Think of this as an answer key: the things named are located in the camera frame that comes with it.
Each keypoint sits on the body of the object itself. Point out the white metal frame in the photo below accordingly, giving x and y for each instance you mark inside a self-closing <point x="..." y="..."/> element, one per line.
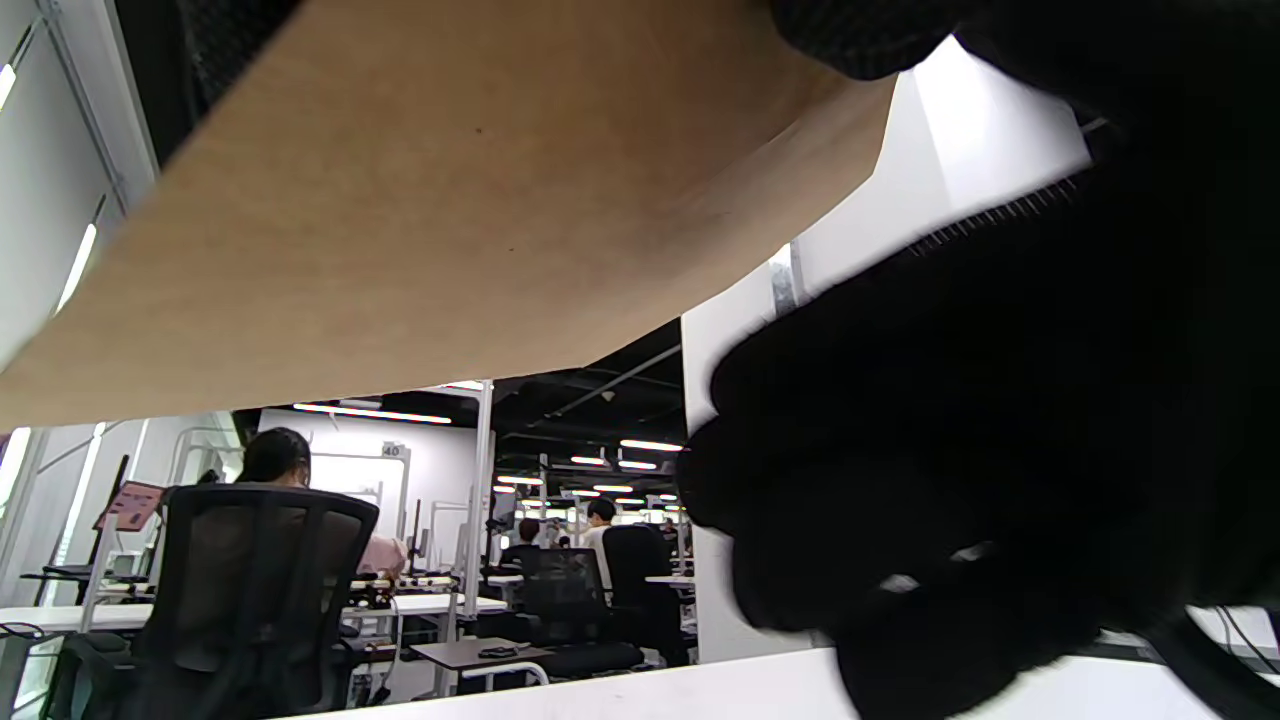
<point x="480" y="500"/>

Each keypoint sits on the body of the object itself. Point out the pink sign on stand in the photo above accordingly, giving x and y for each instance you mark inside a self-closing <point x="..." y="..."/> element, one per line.
<point x="130" y="505"/>

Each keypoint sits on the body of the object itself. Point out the brown paper envelope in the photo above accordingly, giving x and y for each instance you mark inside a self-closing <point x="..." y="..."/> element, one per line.
<point x="450" y="200"/>

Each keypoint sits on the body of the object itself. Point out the black mesh office chair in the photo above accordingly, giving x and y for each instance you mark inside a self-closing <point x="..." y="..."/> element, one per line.
<point x="250" y="600"/>

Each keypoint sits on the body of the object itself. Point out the person's left hand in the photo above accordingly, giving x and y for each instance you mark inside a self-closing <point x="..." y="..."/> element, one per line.
<point x="870" y="35"/>

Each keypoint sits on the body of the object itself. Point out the ceiling strip light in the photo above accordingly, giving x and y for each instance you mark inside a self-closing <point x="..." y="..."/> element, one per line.
<point x="370" y="413"/>

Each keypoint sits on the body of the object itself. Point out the person's right hand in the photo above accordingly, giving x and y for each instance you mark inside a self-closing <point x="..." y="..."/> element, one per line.
<point x="1000" y="450"/>

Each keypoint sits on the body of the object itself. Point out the dark brown side table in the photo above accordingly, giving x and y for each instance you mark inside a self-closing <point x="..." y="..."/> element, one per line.
<point x="470" y="652"/>

